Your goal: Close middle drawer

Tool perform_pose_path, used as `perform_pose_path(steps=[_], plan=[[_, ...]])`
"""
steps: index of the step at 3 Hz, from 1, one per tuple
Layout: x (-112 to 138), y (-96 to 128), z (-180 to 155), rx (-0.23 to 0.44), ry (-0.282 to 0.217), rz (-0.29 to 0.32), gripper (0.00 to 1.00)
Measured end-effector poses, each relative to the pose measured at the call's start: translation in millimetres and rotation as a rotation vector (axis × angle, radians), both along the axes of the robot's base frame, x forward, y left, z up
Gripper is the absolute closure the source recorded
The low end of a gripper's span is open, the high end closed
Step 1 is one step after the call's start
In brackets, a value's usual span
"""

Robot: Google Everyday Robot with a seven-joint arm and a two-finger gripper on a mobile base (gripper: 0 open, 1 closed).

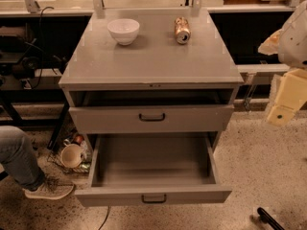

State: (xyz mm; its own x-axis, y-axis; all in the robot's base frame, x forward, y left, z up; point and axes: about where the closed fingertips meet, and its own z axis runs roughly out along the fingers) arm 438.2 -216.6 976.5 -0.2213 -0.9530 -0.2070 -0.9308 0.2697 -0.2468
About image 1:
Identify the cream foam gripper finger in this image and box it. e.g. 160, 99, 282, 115
258, 29, 282, 56

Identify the grey drawer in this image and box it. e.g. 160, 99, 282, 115
69, 89, 233, 134
75, 133, 231, 207

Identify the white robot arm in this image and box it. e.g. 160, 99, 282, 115
258, 1, 307, 127

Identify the grey drawer cabinet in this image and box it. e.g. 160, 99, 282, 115
59, 8, 243, 146

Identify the grey top drawer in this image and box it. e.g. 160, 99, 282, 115
69, 89, 233, 134

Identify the golden soda can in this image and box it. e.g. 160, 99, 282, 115
175, 17, 191, 44

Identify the black object bottom right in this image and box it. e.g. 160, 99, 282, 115
257, 207, 285, 230

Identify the white ceramic bowl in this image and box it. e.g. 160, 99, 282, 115
107, 18, 140, 45

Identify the white cup on floor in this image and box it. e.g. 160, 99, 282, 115
60, 141, 83, 169

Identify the dark machine on left shelf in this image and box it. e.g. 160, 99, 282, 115
0, 25, 39, 80

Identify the beige sneaker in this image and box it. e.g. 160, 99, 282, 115
25, 176, 74, 200

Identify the person leg in jeans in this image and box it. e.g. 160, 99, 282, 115
0, 126, 45, 192

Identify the black top drawer handle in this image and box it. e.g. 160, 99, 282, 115
138, 113, 166, 122

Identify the black drawer handle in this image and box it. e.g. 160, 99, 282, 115
141, 195, 167, 204
138, 113, 166, 122

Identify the black middle drawer handle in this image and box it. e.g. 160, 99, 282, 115
141, 195, 167, 204

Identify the black cable on floor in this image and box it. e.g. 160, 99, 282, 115
97, 206, 111, 230

